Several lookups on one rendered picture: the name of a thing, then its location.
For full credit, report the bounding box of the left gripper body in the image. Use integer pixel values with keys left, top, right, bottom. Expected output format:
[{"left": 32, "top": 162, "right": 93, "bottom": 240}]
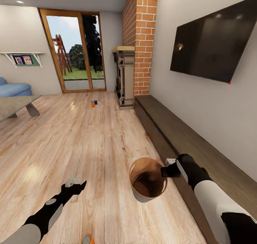
[{"left": 61, "top": 184, "right": 81, "bottom": 202}]

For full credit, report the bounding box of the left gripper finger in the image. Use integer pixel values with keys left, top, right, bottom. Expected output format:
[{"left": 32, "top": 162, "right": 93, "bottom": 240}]
[{"left": 81, "top": 181, "right": 87, "bottom": 191}]

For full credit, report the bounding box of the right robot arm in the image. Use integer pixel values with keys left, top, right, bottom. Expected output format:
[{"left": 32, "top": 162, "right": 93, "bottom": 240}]
[{"left": 161, "top": 155, "right": 257, "bottom": 244}]

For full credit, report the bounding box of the trash can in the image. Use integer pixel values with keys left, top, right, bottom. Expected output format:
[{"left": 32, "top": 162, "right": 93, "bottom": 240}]
[{"left": 129, "top": 157, "right": 168, "bottom": 203}]

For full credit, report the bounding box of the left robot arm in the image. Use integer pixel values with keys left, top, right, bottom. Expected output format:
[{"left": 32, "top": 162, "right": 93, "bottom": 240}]
[{"left": 1, "top": 178, "right": 87, "bottom": 244}]

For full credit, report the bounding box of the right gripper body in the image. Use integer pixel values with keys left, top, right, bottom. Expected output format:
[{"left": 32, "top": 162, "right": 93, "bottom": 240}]
[{"left": 161, "top": 165, "right": 180, "bottom": 178}]

